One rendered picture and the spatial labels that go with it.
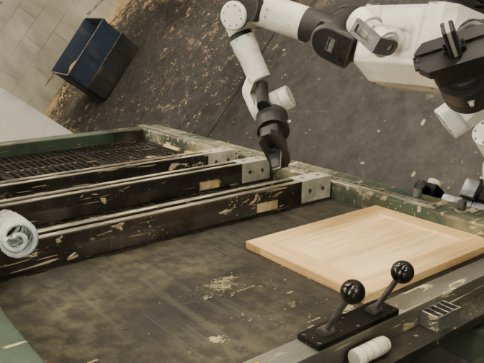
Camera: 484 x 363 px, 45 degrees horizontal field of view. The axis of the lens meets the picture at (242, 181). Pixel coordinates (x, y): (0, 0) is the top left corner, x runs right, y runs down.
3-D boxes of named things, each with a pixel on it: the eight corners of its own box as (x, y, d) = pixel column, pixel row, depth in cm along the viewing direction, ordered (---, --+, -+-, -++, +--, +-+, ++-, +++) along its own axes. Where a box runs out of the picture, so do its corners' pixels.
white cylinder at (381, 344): (360, 371, 92) (392, 354, 97) (361, 354, 92) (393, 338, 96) (346, 363, 95) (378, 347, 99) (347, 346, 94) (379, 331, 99)
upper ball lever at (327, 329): (338, 341, 95) (374, 289, 87) (321, 348, 93) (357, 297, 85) (323, 323, 97) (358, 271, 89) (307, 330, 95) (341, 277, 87)
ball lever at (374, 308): (384, 319, 102) (423, 270, 94) (371, 325, 100) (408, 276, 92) (371, 302, 104) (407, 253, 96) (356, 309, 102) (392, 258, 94)
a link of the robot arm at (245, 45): (238, 78, 163) (210, 14, 162) (255, 75, 172) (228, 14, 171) (269, 62, 157) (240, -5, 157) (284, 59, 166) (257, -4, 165)
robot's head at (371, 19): (382, 13, 133) (357, 3, 127) (410, 36, 127) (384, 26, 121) (365, 38, 136) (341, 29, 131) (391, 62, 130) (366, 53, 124)
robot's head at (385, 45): (384, 16, 129) (360, 11, 125) (408, 37, 124) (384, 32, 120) (369, 42, 133) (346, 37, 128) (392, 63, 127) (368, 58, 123)
